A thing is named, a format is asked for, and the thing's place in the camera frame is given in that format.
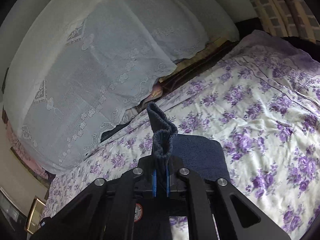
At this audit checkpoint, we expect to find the gold picture frame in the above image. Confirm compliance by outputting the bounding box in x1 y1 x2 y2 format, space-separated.
25 196 46 235

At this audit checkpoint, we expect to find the purple floral bed quilt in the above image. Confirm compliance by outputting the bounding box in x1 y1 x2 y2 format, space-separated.
41 29 320 240

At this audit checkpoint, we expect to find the navy school cardigan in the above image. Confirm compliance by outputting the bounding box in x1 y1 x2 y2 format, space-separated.
134 101 232 240

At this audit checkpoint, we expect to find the stacked bedding under cover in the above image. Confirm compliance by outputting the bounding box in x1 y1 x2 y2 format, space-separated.
121 37 237 123

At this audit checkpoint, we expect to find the pink floral fabric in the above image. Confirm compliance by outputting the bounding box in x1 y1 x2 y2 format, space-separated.
6 121 49 180

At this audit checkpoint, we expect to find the white lace cover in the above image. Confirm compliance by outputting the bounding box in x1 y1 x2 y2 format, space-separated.
4 0 239 174

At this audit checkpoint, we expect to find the checkered beige curtain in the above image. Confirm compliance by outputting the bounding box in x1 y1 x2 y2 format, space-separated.
249 0 319 44

